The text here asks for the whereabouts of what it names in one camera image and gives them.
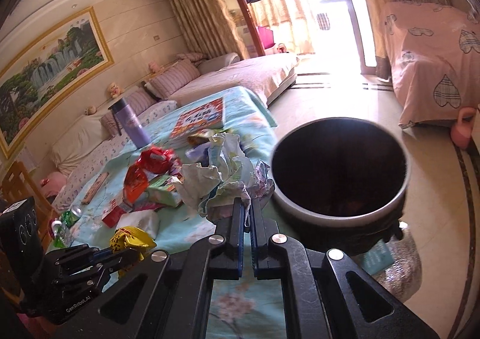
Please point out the framed landscape painting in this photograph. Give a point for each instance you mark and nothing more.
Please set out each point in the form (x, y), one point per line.
(43, 74)

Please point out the wooden chair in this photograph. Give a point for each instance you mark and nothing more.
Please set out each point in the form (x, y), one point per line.
(16, 185)

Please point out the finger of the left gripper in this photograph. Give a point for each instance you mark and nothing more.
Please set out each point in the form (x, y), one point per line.
(115, 259)

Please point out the sofa with pink cover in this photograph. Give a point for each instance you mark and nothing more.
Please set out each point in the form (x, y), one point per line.
(94, 140)

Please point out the pink heart patterned bed cover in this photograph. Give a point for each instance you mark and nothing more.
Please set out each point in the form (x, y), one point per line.
(433, 51)

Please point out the grey speckled floor mat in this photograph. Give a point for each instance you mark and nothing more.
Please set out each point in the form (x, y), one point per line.
(396, 264)

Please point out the black round trash bin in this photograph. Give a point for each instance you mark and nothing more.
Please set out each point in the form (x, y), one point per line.
(342, 183)

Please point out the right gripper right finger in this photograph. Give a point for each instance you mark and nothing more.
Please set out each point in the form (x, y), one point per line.
(265, 265)

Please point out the white red milk carton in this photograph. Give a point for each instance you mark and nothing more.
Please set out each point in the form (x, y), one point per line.
(114, 211)

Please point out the green plastic bottle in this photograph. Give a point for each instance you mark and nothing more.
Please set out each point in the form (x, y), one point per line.
(60, 228)

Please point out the small teddy bear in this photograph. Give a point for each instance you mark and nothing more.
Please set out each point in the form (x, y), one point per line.
(114, 90)

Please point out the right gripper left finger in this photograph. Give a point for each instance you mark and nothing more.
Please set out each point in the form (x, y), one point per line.
(228, 257)

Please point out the white paper ball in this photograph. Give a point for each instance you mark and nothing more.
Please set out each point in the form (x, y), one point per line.
(211, 190)

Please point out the wooden mahjong ruler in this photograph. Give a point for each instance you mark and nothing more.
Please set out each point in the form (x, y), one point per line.
(94, 188)

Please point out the pink kettlebell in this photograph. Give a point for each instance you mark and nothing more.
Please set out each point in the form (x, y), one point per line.
(461, 131)

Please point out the green juice box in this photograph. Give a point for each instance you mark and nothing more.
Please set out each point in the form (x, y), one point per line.
(162, 190)

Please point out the beige curtain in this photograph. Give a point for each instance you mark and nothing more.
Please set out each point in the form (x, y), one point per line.
(208, 27)

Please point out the yellow snack wrapper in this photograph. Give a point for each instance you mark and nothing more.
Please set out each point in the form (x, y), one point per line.
(133, 238)

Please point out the light blue floral tablecloth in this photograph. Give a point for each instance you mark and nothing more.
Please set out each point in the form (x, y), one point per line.
(246, 308)

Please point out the stack of colourful books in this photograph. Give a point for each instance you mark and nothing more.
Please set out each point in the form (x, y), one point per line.
(209, 115)

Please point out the red snack bag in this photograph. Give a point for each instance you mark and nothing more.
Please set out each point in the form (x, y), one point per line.
(152, 162)

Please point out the purple plastic wrapper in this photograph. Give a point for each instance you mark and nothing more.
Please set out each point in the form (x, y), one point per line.
(199, 154)

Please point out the purple thermos bottle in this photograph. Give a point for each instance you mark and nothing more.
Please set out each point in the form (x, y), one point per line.
(126, 120)

